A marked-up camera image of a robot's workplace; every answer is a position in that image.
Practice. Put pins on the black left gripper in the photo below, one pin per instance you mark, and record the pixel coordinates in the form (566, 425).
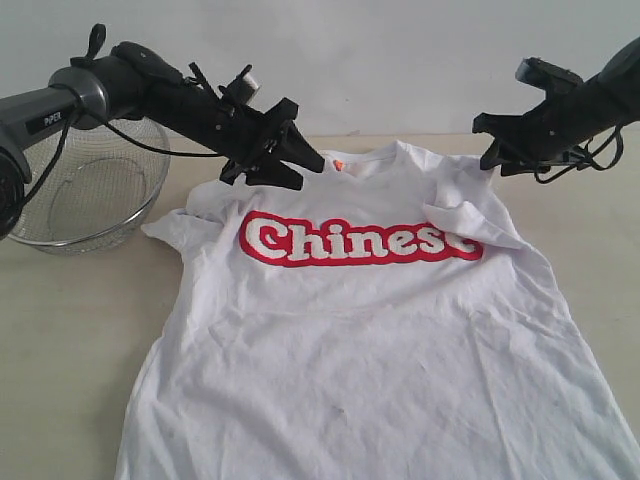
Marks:
(257, 145)

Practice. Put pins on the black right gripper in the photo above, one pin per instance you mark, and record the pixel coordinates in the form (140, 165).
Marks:
(539, 139)

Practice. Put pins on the white t-shirt red lettering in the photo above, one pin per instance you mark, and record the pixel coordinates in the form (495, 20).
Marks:
(385, 322)

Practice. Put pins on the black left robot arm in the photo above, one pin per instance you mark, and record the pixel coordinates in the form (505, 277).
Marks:
(133, 83)

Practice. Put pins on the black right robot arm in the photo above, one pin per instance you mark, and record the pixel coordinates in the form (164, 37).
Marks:
(615, 94)

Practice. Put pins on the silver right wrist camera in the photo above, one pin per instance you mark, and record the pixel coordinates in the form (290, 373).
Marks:
(550, 78)

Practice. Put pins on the metal wire mesh basket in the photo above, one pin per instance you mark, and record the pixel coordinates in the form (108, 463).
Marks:
(100, 191)

